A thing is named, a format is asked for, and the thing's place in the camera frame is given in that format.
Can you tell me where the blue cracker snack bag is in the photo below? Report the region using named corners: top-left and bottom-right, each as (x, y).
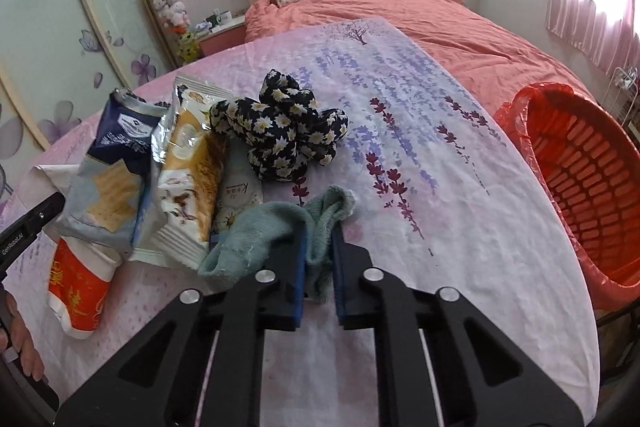
top-left (56, 89), bottom-right (167, 255)

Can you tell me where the teal fluffy cloth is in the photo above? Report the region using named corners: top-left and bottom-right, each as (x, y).
top-left (198, 185), bottom-right (356, 303)

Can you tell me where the floral hand cream tube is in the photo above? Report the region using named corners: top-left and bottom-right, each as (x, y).
top-left (209, 138), bottom-right (264, 248)

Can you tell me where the left human hand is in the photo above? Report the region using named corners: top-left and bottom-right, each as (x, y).
top-left (0, 293), bottom-right (44, 381)

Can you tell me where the orange white paper cup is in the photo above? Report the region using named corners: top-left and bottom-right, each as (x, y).
top-left (48, 236), bottom-right (122, 339)

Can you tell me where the yellow biscuit snack bag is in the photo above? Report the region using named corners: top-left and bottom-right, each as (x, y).
top-left (129, 75), bottom-right (234, 270)

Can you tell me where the floral sliding wardrobe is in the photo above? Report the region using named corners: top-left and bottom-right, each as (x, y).
top-left (1, 0), bottom-right (174, 200)

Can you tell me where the black daisy print scrunchie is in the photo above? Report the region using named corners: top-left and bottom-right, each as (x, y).
top-left (209, 69), bottom-right (349, 182)

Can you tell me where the orange laundry basket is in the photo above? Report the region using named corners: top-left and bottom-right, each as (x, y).
top-left (508, 82), bottom-right (640, 303)

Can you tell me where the coral bed duvet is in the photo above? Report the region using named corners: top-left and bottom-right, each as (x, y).
top-left (245, 0), bottom-right (593, 114)

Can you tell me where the pink bedside table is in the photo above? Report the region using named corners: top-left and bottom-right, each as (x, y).
top-left (198, 15), bottom-right (246, 56)

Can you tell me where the white mug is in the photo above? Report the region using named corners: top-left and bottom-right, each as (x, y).
top-left (219, 10), bottom-right (232, 24)

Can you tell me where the white wire rack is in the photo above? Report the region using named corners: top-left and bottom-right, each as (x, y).
top-left (600, 66), bottom-right (639, 131)

